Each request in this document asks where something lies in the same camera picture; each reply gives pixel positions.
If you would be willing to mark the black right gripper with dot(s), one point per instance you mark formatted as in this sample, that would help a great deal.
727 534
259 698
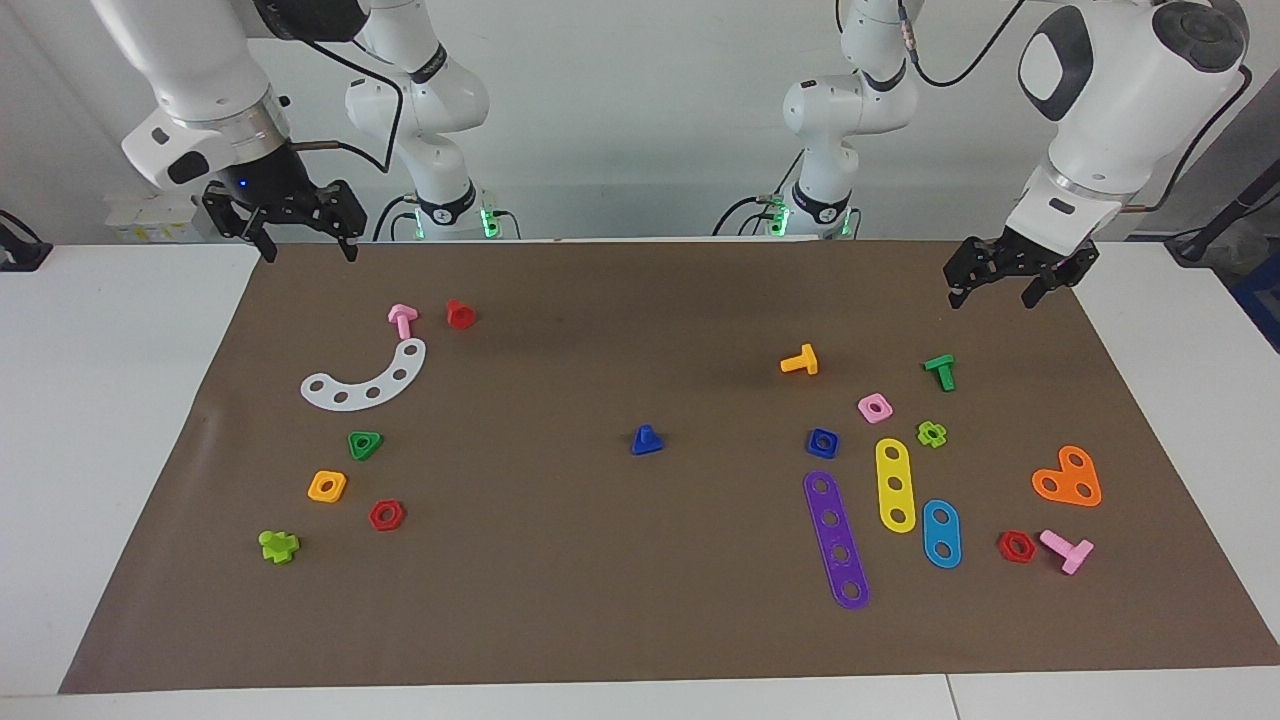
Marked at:
270 195

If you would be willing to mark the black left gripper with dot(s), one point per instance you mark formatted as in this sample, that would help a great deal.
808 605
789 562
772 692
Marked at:
1015 258

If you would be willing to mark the blue square nut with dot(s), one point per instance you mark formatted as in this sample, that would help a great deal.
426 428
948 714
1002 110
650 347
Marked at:
813 445

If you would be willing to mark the blue triangle-head screw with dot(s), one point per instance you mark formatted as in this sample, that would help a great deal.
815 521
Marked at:
646 444

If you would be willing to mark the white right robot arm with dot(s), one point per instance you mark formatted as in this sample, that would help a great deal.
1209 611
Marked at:
200 70

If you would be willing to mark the green plastic screw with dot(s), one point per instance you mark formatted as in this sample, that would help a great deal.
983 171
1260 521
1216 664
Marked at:
942 370

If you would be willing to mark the small pink plastic screw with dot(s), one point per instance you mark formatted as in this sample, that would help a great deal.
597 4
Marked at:
402 318

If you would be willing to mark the white cardboard box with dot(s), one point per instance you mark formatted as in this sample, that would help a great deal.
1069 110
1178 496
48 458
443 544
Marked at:
150 215

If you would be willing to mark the white curved five-hole plate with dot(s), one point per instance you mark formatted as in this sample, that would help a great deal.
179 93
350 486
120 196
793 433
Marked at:
357 397

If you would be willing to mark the lime cross nut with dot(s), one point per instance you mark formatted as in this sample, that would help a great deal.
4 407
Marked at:
922 432

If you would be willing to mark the red plastic screw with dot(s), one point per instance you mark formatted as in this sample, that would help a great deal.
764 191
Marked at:
460 315

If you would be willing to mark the pink square nut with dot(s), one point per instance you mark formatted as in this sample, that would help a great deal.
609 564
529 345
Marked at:
865 408

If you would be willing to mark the orange heart three-hole plate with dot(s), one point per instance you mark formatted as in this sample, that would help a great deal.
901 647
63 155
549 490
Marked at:
1066 478

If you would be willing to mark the black stand pole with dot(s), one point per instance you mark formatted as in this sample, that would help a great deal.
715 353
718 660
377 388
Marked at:
1195 245

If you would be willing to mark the yellow three-hole plate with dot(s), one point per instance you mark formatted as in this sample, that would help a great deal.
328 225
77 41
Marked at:
894 468

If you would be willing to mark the orange plastic screw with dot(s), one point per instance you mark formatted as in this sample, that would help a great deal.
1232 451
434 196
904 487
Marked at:
805 360

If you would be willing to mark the green triangle nut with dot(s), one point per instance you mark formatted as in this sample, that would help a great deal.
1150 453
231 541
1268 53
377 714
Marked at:
371 441

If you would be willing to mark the orange square nut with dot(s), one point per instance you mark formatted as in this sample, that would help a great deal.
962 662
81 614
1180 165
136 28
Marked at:
316 488

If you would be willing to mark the blue two-hole plate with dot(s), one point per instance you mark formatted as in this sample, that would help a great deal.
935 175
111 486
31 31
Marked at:
941 534

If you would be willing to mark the red hexagon nut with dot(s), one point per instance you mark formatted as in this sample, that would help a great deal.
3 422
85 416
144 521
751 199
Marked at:
1004 547
398 514

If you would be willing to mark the blue crate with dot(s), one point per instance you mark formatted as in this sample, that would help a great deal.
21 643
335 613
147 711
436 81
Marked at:
1262 300

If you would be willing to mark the large pink plastic screw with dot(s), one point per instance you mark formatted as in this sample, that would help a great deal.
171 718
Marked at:
1075 553

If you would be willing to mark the black clamp device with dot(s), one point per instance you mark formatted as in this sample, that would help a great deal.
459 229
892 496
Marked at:
20 255

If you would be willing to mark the purple four-hole plate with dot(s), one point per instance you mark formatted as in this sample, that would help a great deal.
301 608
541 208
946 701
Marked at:
836 537

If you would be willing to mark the lime cross-head screw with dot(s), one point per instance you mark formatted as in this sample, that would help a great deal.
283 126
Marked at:
278 547

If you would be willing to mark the brown table mat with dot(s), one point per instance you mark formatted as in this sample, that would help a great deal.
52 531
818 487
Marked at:
640 600

